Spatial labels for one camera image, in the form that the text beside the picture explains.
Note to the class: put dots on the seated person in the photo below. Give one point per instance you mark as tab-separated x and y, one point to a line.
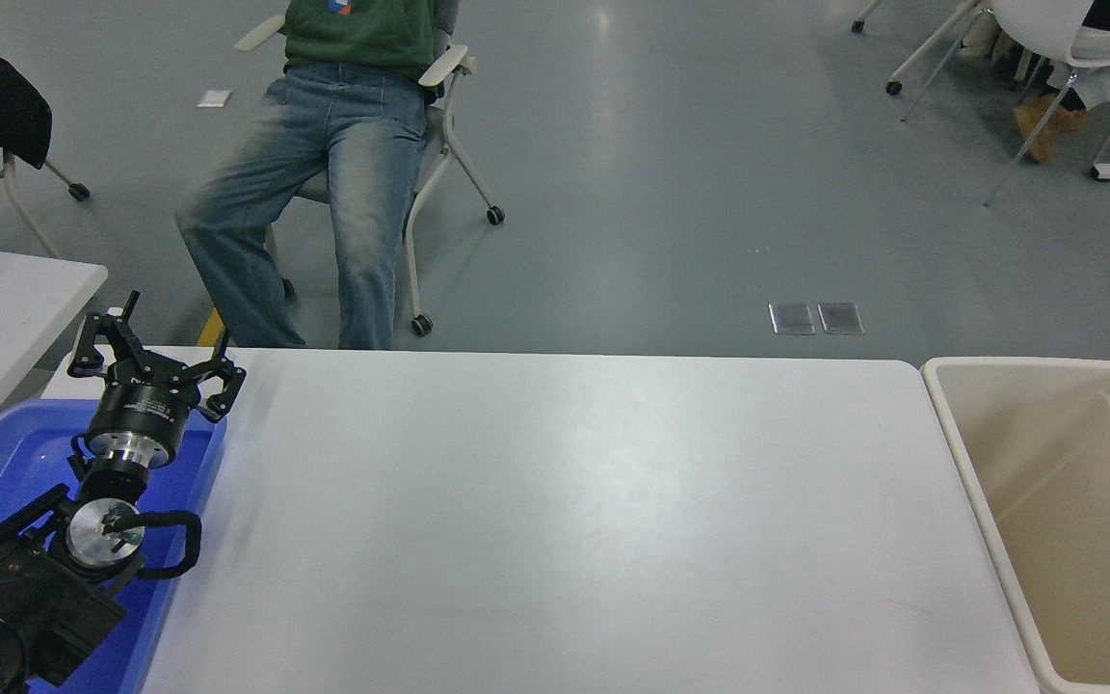
362	193

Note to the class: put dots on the white wheeled frame legs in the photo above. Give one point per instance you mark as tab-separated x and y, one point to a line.
893	88

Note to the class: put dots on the blue plastic tray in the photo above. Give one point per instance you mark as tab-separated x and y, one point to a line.
15	453

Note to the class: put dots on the large pale plastic bin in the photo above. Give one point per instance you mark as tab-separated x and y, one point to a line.
1075	501

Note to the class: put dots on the white shell chair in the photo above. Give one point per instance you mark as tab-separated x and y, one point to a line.
1046	24

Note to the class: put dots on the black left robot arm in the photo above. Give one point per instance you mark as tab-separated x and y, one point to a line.
25	598

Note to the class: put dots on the white wheeled chair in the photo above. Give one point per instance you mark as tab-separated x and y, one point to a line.
449	145

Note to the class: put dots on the silver floor plate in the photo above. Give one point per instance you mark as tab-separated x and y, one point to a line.
840	318
792	319

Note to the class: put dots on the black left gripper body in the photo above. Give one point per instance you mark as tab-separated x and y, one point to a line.
139	410

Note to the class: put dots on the blue badge card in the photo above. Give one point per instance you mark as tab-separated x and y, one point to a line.
339	6

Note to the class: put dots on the person with tan boots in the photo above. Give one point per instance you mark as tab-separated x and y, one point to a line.
1046	120

